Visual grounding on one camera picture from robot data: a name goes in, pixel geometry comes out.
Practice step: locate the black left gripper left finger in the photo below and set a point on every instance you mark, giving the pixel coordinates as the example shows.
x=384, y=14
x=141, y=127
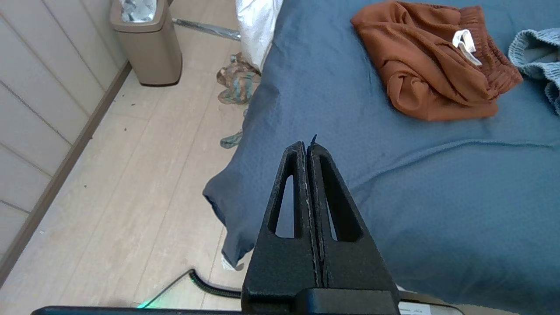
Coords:
x=280, y=271

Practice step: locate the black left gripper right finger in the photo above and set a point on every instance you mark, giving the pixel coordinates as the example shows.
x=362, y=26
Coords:
x=354, y=271

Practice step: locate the light blue denim shorts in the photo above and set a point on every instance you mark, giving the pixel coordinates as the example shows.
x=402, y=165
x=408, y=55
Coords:
x=536, y=52

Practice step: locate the bed with blue sheet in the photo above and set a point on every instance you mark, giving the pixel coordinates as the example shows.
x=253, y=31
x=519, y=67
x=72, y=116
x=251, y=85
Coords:
x=437, y=197

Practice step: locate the patterned slippers on floor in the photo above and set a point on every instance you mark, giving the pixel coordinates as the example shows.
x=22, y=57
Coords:
x=238, y=81

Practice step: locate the brown trash bin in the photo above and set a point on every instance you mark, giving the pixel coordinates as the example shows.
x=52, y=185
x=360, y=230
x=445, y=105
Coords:
x=153, y=52

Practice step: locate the thin metal rod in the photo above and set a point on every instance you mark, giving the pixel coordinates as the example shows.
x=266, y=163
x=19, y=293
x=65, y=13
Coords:
x=205, y=28

